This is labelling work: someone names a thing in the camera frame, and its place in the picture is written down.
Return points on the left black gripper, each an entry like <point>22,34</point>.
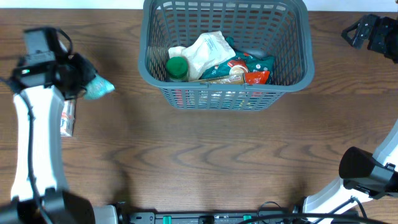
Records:
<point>87,69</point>

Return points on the green lid jar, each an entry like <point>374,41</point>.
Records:
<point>177,69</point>

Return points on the teal small sachet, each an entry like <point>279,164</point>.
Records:
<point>98,88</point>

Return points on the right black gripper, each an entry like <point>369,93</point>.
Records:
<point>383,27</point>

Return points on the grey plastic basket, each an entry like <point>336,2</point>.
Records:
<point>277,28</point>

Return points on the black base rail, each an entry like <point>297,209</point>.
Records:
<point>127,215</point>

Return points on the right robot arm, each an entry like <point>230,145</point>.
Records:
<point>363,176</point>

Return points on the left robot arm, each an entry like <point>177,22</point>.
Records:
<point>40,193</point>

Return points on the Kleenex tissue multipack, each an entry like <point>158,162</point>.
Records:
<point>68,118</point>

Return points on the orange biscuit packet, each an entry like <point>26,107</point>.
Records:
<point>249,78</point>

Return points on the green Nescafe bag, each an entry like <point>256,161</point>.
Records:
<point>242,62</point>

